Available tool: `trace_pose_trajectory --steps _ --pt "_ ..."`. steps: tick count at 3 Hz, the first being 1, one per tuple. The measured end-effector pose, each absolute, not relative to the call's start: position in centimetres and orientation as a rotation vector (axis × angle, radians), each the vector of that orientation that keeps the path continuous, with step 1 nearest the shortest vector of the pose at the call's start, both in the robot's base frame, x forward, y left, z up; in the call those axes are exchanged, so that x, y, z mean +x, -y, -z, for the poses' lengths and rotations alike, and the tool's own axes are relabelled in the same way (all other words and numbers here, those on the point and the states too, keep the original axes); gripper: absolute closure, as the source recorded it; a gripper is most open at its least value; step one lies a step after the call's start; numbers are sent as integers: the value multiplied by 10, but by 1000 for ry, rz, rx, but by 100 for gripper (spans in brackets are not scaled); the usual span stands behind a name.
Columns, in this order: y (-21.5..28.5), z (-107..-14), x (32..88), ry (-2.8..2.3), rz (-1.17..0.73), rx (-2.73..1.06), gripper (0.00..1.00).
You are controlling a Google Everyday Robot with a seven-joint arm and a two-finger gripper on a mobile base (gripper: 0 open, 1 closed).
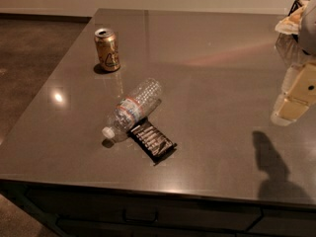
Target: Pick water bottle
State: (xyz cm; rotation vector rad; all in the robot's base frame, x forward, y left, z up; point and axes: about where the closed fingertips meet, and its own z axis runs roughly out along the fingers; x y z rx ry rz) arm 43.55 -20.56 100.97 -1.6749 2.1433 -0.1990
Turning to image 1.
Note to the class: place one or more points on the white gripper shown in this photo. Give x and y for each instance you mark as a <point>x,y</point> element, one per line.
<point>309,30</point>

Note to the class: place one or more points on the clear plastic water bottle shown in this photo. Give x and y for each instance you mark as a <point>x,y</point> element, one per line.
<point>134,107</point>

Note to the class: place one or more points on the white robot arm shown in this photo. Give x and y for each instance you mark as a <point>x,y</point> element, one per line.
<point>307,36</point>

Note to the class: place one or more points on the black snack packet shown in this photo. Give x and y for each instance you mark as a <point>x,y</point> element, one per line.
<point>153,142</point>

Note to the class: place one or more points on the gold soda can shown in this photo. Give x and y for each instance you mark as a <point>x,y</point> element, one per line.
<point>108,49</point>

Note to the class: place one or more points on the black wire basket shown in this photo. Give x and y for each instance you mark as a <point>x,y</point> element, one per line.
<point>287,44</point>

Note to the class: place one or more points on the dark cabinet drawer handle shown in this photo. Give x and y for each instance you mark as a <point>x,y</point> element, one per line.
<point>140,216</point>

